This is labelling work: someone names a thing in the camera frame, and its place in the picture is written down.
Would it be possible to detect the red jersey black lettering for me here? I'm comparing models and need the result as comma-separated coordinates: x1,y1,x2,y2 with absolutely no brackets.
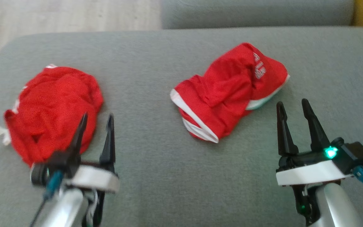
0,64,104,167

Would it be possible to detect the left camera cable teal plug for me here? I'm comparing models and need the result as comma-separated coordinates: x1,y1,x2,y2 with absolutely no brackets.
29,170,65,227

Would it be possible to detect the large grey sofa seat cushion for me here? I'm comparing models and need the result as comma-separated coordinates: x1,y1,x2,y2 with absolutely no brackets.
0,27,363,227

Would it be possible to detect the red shorts white mint trim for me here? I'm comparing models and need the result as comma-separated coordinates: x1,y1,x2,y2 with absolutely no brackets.
170,43,291,144

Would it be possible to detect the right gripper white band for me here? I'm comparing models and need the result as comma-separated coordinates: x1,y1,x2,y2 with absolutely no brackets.
275,98,354,188

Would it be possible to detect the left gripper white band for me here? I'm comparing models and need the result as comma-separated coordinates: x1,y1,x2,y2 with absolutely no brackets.
46,113,120,193

